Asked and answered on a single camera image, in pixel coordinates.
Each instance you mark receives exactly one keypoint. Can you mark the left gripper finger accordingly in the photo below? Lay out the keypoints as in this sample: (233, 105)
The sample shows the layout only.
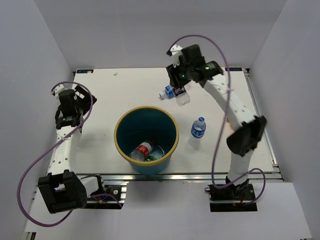
(88, 102)
(82, 92)

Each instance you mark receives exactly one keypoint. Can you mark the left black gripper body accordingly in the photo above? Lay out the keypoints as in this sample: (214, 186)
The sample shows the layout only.
(79, 110)

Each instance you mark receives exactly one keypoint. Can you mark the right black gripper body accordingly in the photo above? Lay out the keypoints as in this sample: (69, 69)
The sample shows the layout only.
(183, 71)

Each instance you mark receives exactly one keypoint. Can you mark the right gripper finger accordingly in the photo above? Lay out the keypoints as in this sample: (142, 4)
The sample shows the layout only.
(180, 83)
(171, 71)

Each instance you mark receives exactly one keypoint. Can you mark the small pepsi label bottle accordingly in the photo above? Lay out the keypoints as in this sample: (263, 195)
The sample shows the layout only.
(182, 96)

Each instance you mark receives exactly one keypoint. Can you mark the red label water bottle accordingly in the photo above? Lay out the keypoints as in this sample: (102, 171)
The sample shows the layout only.
(141, 152)

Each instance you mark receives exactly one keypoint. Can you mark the green plastic bottle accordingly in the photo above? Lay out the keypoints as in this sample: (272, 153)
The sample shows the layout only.
(151, 158)

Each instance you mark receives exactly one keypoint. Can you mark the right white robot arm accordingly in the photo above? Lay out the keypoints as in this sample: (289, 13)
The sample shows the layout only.
(248, 128)

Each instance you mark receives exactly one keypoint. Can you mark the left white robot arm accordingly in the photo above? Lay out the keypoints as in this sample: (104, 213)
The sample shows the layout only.
(62, 190)

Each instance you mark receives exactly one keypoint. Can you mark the teal bin with yellow rim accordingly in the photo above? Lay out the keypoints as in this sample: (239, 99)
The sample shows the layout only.
(147, 123)

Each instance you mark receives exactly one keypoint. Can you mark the blue label bottle lying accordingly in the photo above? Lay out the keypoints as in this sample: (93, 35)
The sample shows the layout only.
(170, 92)

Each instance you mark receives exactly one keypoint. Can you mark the left blue table sticker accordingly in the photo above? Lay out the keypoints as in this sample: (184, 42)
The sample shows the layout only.
(84, 71)

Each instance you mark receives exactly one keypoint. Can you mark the blue table sticker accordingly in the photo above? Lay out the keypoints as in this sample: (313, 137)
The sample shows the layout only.
(233, 69)
(84, 71)

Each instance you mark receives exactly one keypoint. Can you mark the right blue table sticker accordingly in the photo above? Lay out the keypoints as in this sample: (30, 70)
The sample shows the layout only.
(233, 69)

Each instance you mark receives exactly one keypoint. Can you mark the blue label bottle upright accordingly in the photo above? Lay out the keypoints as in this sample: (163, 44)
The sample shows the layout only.
(197, 132)

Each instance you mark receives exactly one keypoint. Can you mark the orange plastic bottle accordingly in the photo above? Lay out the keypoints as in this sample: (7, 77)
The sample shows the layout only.
(229, 123)

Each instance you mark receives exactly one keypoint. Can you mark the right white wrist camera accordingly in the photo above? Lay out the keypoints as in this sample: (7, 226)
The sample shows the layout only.
(174, 52)

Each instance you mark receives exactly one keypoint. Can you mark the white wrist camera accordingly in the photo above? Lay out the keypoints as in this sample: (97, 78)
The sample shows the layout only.
(57, 90)
(174, 52)

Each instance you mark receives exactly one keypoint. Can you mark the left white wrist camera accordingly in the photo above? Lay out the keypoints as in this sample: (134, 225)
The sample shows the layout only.
(57, 90)

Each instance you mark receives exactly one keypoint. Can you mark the aluminium table frame rail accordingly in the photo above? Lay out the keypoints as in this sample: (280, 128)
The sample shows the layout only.
(276, 176)

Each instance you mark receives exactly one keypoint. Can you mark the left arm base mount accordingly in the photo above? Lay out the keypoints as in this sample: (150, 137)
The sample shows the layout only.
(111, 196)

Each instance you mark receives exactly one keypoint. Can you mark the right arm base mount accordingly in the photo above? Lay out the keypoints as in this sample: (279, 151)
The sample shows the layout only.
(227, 200)

